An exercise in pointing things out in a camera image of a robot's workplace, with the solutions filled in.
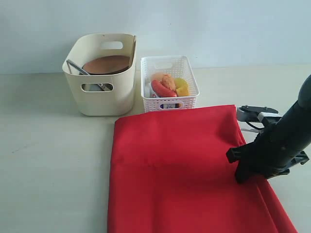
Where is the cream plastic tub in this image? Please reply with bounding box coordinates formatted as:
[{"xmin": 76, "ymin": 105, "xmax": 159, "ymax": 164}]
[{"xmin": 62, "ymin": 33, "xmax": 136, "ymax": 116}]

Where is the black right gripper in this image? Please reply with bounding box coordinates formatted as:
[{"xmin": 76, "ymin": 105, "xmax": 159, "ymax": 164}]
[{"xmin": 226, "ymin": 123, "xmax": 310, "ymax": 183}]

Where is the orange carrot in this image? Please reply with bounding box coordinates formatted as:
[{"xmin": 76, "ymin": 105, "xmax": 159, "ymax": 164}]
[{"xmin": 151, "ymin": 80, "xmax": 177, "ymax": 98}]

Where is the yellow lemon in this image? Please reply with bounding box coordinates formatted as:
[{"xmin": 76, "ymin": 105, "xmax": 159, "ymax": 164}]
[{"xmin": 174, "ymin": 78, "xmax": 188, "ymax": 89}]

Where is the silver table knife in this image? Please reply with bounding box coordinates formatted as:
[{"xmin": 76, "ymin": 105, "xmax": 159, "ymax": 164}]
[{"xmin": 66, "ymin": 59, "xmax": 113, "ymax": 92}]

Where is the wooden chopstick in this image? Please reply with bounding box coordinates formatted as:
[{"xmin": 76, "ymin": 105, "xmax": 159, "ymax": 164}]
[{"xmin": 128, "ymin": 35, "xmax": 137, "ymax": 68}]

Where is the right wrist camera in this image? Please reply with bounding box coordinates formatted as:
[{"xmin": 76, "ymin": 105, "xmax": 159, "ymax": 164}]
[{"xmin": 237, "ymin": 105, "xmax": 281, "ymax": 122}]

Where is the pale green ceramic bowl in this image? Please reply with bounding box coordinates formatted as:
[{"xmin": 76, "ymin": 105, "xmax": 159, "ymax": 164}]
[{"xmin": 82, "ymin": 83, "xmax": 103, "ymax": 92}]

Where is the orange fried food piece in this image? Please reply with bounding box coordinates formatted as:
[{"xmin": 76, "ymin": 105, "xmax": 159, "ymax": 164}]
[{"xmin": 161, "ymin": 74, "xmax": 176, "ymax": 91}]

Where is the white woven plastic basket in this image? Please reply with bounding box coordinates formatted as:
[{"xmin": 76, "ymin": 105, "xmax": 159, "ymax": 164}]
[{"xmin": 140, "ymin": 55, "xmax": 200, "ymax": 112}]

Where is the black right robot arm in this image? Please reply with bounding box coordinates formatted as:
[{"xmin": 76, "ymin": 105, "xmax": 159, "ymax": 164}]
[{"xmin": 226, "ymin": 78, "xmax": 311, "ymax": 183}]

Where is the yellow orange cheese block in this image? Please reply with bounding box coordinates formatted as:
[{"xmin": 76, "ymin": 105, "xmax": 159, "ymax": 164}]
[{"xmin": 176, "ymin": 86, "xmax": 189, "ymax": 97}]

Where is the blue white milk carton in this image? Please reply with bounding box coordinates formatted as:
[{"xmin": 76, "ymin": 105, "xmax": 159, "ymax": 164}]
[{"xmin": 145, "ymin": 82, "xmax": 159, "ymax": 98}]

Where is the red table cloth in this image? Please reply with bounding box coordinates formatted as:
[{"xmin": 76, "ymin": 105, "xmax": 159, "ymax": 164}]
[{"xmin": 107, "ymin": 105, "xmax": 296, "ymax": 233}]

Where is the brown wooden plate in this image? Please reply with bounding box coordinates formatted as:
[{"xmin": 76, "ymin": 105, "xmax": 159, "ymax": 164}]
[{"xmin": 82, "ymin": 55, "xmax": 130, "ymax": 75}]

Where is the brown egg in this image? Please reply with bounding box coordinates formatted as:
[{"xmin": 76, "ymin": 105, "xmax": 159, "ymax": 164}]
[{"xmin": 151, "ymin": 72, "xmax": 164, "ymax": 82}]

